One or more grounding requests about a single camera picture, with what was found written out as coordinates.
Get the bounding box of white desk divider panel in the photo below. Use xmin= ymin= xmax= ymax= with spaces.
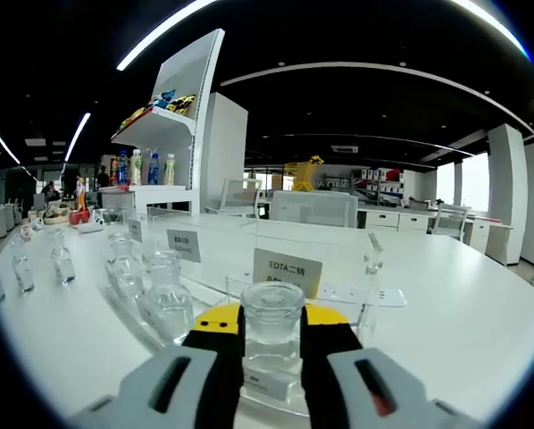
xmin=269 ymin=189 xmax=360 ymax=229

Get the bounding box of white label sheet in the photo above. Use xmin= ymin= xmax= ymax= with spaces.
xmin=318 ymin=285 xmax=407 ymax=309

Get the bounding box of storage rack with white boxes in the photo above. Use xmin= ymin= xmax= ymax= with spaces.
xmin=320 ymin=165 xmax=406 ymax=202

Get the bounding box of woven basket with food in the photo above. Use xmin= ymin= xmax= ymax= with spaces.
xmin=43 ymin=206 xmax=71 ymax=225

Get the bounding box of white mesh office chair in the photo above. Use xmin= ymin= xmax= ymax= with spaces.
xmin=429 ymin=203 xmax=469 ymax=242
xmin=204 ymin=177 xmax=263 ymax=219

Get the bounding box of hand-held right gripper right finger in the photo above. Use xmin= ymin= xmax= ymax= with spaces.
xmin=300 ymin=303 xmax=482 ymax=429

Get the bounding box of white office desk row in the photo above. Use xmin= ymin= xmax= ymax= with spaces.
xmin=358 ymin=205 xmax=513 ymax=265

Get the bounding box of clear acrylic reagent rack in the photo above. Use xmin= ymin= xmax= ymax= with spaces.
xmin=101 ymin=205 xmax=387 ymax=419

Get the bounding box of long curved ceiling light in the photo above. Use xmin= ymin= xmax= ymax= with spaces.
xmin=116 ymin=0 xmax=531 ymax=72

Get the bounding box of row of colourful snack packets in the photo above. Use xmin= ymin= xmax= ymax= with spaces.
xmin=117 ymin=88 xmax=196 ymax=130

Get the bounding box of white display shelf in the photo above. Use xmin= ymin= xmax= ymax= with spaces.
xmin=99 ymin=29 xmax=250 ymax=215

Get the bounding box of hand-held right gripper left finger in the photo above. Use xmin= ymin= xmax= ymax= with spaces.
xmin=68 ymin=302 xmax=246 ymax=429

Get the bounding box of row of drink bottles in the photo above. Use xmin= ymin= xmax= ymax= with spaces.
xmin=109 ymin=149 xmax=178 ymax=187

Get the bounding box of short ceiling light strip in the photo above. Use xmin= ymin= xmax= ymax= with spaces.
xmin=64 ymin=112 xmax=92 ymax=163
xmin=0 ymin=128 xmax=21 ymax=165

